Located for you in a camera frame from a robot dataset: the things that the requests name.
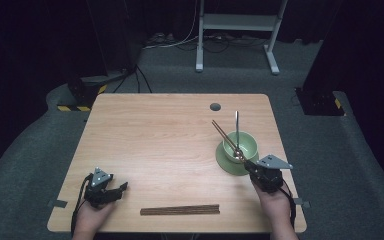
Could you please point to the brown wooden chopstick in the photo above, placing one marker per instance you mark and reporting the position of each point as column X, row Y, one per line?
column 180, row 212
column 180, row 208
column 225, row 135

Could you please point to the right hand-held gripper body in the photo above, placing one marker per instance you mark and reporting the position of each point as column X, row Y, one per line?
column 268, row 178

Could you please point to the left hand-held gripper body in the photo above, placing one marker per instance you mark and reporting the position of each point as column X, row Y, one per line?
column 98, row 195

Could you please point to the person's left hand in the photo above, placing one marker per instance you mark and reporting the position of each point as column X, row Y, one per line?
column 88, row 218

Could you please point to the black base with striped tape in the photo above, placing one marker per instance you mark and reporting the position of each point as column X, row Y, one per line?
column 80, row 96

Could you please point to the green ceramic bowl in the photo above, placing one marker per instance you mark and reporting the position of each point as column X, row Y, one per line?
column 250, row 145

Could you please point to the white metal stand frame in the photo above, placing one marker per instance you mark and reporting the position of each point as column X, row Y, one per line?
column 240, row 22

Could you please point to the metal spoon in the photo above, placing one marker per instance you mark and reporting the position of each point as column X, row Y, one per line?
column 237, row 126

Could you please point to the black stand base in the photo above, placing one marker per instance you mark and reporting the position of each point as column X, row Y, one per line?
column 320, row 103

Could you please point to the grey tape piece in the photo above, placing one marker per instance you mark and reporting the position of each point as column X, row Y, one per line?
column 58, row 203
column 301, row 202

